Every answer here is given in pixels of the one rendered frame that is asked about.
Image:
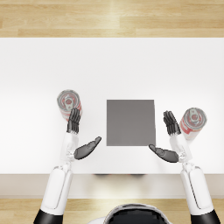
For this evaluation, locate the red soda can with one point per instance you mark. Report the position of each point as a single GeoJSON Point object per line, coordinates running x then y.
{"type": "Point", "coordinates": [192, 122]}
{"type": "Point", "coordinates": [68, 103]}

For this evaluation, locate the dark grey square mat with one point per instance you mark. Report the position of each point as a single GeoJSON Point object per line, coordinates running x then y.
{"type": "Point", "coordinates": [130, 122]}

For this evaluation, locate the dark round robot body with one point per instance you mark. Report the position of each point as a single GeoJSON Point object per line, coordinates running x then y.
{"type": "Point", "coordinates": [137, 215]}

